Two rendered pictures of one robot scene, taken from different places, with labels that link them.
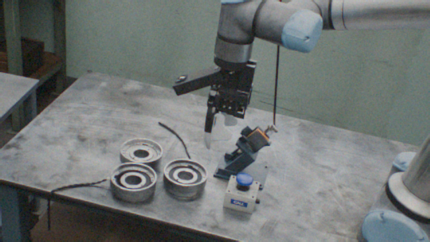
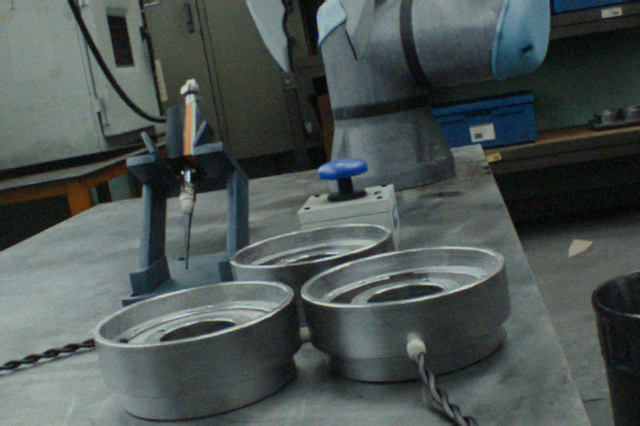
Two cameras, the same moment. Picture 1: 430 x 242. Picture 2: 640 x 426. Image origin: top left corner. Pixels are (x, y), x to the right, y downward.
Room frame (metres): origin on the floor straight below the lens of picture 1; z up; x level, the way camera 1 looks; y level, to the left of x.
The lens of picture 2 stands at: (0.97, 0.60, 0.95)
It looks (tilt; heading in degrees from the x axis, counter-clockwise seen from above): 10 degrees down; 272
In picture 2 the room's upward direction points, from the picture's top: 10 degrees counter-clockwise
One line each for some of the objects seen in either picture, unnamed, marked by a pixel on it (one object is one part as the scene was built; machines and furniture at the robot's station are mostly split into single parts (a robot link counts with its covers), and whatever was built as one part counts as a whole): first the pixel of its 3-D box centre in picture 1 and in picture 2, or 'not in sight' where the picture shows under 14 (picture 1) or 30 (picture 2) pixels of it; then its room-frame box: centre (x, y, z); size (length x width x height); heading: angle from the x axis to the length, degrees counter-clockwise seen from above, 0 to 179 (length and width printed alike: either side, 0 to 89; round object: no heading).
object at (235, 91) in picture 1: (230, 85); not in sight; (0.97, -0.01, 1.10); 0.09 x 0.08 x 0.12; 82
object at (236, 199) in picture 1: (243, 194); (352, 221); (0.97, -0.09, 0.82); 0.08 x 0.07 x 0.05; 82
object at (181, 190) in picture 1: (185, 178); (316, 274); (1.00, 0.05, 0.82); 0.10 x 0.10 x 0.04
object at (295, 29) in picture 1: (291, 24); not in sight; (0.94, -0.11, 1.26); 0.11 x 0.11 x 0.08; 64
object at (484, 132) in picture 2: not in sight; (480, 123); (0.29, -3.50, 0.56); 0.52 x 0.38 x 0.22; 169
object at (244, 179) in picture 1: (243, 185); (346, 191); (0.97, -0.08, 0.85); 0.04 x 0.04 x 0.05
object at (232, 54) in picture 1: (234, 47); not in sight; (0.97, -0.01, 1.18); 0.08 x 0.08 x 0.05
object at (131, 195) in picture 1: (133, 183); (408, 311); (0.95, 0.17, 0.82); 0.10 x 0.10 x 0.04
